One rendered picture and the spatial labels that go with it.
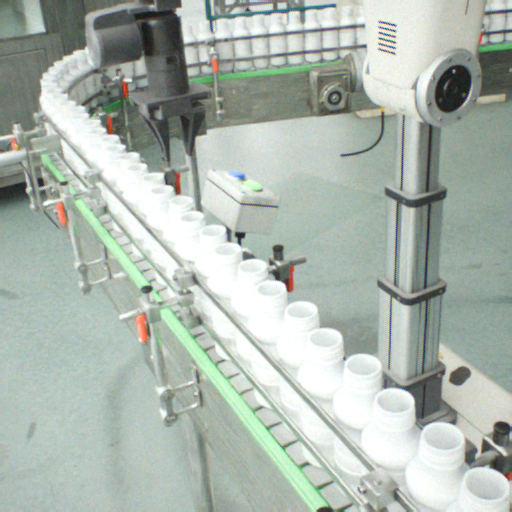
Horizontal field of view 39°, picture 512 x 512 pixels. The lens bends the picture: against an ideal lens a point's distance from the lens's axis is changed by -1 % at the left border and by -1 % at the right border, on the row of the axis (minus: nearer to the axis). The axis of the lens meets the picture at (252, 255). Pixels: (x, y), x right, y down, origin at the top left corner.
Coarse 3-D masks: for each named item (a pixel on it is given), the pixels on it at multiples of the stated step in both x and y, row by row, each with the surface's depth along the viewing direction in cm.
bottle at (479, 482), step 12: (480, 468) 58; (468, 480) 58; (480, 480) 59; (492, 480) 58; (504, 480) 57; (468, 492) 56; (480, 492) 59; (492, 492) 59; (504, 492) 57; (456, 504) 60; (468, 504) 57; (480, 504) 56; (492, 504) 56; (504, 504) 56
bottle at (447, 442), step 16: (432, 432) 64; (448, 432) 63; (432, 448) 61; (448, 448) 64; (464, 448) 61; (416, 464) 64; (432, 464) 62; (448, 464) 61; (464, 464) 64; (416, 480) 63; (432, 480) 62; (448, 480) 62; (416, 496) 63; (432, 496) 62; (448, 496) 62
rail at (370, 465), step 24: (48, 120) 167; (72, 144) 151; (72, 168) 157; (216, 336) 98; (312, 408) 75; (336, 432) 71; (360, 456) 68; (336, 480) 75; (360, 504) 71; (408, 504) 62
